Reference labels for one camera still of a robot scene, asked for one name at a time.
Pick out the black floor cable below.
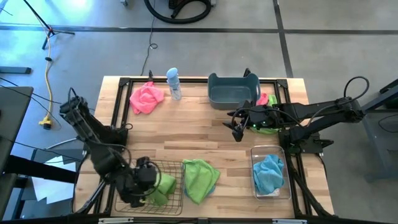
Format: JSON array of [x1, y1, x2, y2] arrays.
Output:
[[140, 0, 159, 77]]

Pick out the black table frame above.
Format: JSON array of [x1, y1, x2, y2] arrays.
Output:
[[73, 76, 335, 218]]

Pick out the light blue spray bottle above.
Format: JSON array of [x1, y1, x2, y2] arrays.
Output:
[[165, 67, 183, 101]]

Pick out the dark grey side table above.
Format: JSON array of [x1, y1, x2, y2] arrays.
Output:
[[362, 77, 398, 183]]

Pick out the silver light bar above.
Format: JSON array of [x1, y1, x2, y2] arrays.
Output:
[[98, 217, 134, 224], [272, 218, 308, 224]]

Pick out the white paper sheets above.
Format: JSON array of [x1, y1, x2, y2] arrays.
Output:
[[30, 155, 91, 203]]

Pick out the clear plastic bin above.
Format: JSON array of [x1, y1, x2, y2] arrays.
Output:
[[250, 144, 292, 200]]

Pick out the black wire basket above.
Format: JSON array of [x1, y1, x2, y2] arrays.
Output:
[[113, 159, 185, 217]]

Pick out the black stand foot bar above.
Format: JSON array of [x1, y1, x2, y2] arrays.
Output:
[[0, 67, 32, 75]]

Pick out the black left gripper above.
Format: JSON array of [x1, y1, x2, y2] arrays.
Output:
[[116, 157, 158, 208]]

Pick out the black tripod stand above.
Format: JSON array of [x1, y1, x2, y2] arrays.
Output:
[[23, 0, 75, 50]]

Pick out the green microfiber towel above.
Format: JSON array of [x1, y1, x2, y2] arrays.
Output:
[[182, 158, 221, 205], [144, 172, 177, 207], [248, 94, 280, 135]]

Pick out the black rig beam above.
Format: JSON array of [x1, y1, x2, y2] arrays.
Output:
[[0, 213, 398, 224]]

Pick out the black desk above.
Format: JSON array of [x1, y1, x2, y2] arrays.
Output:
[[0, 86, 34, 175]]

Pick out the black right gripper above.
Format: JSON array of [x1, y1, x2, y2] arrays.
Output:
[[221, 101, 280, 143]]

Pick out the blue-grey plastic basket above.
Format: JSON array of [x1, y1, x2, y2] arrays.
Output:
[[207, 72, 261, 110]]

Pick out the yellow extension cable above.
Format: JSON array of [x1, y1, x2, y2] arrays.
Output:
[[38, 17, 54, 131]]

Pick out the pink microfiber towel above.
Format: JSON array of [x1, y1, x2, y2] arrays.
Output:
[[129, 81, 165, 115], [256, 92, 270, 106]]

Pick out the black vacuum hose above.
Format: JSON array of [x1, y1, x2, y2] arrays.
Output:
[[144, 0, 213, 25]]

